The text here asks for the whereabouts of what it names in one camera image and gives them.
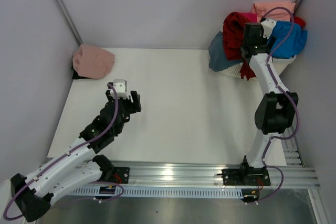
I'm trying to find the dark red t-shirt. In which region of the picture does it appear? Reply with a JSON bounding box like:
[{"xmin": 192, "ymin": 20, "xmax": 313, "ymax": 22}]
[{"xmin": 223, "ymin": 12, "xmax": 256, "ymax": 80}]

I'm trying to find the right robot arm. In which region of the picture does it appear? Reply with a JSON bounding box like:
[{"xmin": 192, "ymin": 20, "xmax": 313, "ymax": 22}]
[{"xmin": 238, "ymin": 23, "xmax": 298, "ymax": 186}]

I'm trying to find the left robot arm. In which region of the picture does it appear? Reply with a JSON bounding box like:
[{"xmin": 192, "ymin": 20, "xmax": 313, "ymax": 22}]
[{"xmin": 3, "ymin": 88, "xmax": 141, "ymax": 222}]

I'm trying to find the magenta t-shirt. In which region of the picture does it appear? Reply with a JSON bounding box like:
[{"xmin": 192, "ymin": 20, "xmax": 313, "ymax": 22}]
[{"xmin": 239, "ymin": 13, "xmax": 258, "ymax": 23}]

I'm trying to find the salmon pink t-shirt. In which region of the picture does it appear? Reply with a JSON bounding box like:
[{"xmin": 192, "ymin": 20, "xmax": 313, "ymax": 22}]
[{"xmin": 250, "ymin": 1, "xmax": 296, "ymax": 21}]

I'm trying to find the white laundry basket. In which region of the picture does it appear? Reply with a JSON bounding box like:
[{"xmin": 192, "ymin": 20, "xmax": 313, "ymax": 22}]
[{"xmin": 219, "ymin": 55, "xmax": 297, "ymax": 82}]

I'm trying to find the slate blue t-shirt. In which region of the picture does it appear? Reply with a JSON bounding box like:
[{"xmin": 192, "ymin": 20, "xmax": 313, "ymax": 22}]
[{"xmin": 208, "ymin": 31, "xmax": 243, "ymax": 72}]

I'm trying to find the bright red t-shirt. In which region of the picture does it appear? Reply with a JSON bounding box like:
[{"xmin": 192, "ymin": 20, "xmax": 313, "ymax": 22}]
[{"xmin": 293, "ymin": 16, "xmax": 306, "ymax": 29}]

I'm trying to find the folded pink t-shirt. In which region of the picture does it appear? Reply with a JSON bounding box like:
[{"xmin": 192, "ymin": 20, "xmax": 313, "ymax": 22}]
[{"xmin": 72, "ymin": 44, "xmax": 116, "ymax": 79}]

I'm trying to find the left corner aluminium profile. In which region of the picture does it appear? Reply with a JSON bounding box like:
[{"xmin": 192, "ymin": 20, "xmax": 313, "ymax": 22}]
[{"xmin": 53, "ymin": 0, "xmax": 83, "ymax": 46}]

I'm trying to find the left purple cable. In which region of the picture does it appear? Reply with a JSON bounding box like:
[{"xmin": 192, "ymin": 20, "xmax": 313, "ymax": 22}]
[{"xmin": 4, "ymin": 83, "xmax": 124, "ymax": 221}]

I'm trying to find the purple cable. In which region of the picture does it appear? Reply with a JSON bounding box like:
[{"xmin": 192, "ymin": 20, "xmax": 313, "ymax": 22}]
[
  {"xmin": 237, "ymin": 6, "xmax": 302, "ymax": 201},
  {"xmin": 4, "ymin": 83, "xmax": 124, "ymax": 221}
]

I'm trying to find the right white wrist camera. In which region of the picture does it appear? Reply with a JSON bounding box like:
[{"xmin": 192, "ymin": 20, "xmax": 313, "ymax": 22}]
[{"xmin": 260, "ymin": 18, "xmax": 277, "ymax": 39}]

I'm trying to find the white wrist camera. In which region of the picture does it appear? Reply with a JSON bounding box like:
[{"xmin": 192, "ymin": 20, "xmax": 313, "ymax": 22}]
[
  {"xmin": 108, "ymin": 79, "xmax": 130, "ymax": 99},
  {"xmin": 260, "ymin": 18, "xmax": 277, "ymax": 39}
]

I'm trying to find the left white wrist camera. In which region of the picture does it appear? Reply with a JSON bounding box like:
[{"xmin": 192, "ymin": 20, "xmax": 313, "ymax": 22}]
[{"xmin": 108, "ymin": 79, "xmax": 130, "ymax": 99}]

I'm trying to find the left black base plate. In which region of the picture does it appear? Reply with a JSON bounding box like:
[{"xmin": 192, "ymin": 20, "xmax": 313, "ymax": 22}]
[{"xmin": 101, "ymin": 167, "xmax": 130, "ymax": 184}]

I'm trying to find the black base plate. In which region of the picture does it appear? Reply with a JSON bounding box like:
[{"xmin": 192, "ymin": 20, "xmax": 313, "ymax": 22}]
[
  {"xmin": 101, "ymin": 167, "xmax": 130, "ymax": 184},
  {"xmin": 221, "ymin": 167, "xmax": 271, "ymax": 186}
]

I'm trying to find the aluminium mounting rail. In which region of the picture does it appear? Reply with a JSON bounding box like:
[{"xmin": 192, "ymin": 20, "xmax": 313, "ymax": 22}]
[{"xmin": 112, "ymin": 161, "xmax": 320, "ymax": 189}]

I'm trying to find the white slotted cable duct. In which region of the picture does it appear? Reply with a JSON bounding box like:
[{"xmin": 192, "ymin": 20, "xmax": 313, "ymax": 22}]
[{"xmin": 67, "ymin": 185, "xmax": 243, "ymax": 199}]

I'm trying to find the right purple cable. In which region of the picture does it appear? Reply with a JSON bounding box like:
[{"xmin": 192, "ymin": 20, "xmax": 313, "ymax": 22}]
[{"xmin": 237, "ymin": 6, "xmax": 302, "ymax": 201}]

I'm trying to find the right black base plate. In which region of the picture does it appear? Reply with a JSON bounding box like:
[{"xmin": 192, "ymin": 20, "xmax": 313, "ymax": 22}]
[{"xmin": 221, "ymin": 167, "xmax": 271, "ymax": 186}]

